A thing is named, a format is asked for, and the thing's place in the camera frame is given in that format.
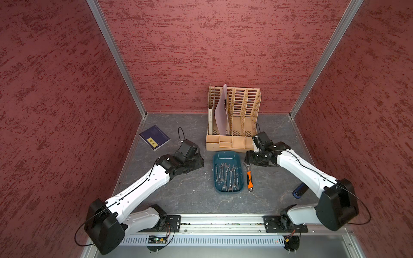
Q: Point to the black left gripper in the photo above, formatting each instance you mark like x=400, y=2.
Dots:
x=199, y=162

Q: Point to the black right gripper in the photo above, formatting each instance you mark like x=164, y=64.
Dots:
x=249, y=158

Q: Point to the teal plastic storage tray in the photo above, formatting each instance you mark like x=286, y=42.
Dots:
x=228, y=172

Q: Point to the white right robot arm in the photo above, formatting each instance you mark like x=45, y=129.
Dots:
x=337, y=201

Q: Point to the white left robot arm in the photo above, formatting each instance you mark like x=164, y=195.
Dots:
x=109, y=222

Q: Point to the long combination wrench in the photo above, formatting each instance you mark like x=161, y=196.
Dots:
x=233, y=173

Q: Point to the large combination wrench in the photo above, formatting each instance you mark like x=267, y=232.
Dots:
x=230, y=189

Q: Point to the medium combination wrench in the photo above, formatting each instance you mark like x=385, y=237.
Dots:
x=225, y=187

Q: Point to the purple notebook yellow label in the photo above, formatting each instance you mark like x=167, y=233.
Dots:
x=154, y=137

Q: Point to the blue black tape roll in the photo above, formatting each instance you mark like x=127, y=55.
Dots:
x=300, y=191

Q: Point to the wooden desk file organizer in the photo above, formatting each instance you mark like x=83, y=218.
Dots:
x=243, y=107

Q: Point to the pink paper folder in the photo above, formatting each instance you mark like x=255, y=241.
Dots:
x=221, y=114

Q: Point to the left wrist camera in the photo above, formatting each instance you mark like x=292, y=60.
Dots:
x=187, y=150

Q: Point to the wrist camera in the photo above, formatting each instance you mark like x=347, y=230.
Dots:
x=261, y=142
x=187, y=150

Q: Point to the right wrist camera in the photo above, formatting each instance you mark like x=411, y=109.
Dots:
x=261, y=142

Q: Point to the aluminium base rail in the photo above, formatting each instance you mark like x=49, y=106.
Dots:
x=240, y=236

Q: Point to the right corner aluminium post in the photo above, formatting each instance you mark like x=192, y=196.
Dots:
x=345, y=21

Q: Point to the corner aluminium post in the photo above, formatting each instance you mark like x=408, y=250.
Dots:
x=111, y=43
x=345, y=21

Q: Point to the left corner aluminium post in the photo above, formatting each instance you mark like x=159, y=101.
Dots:
x=111, y=43

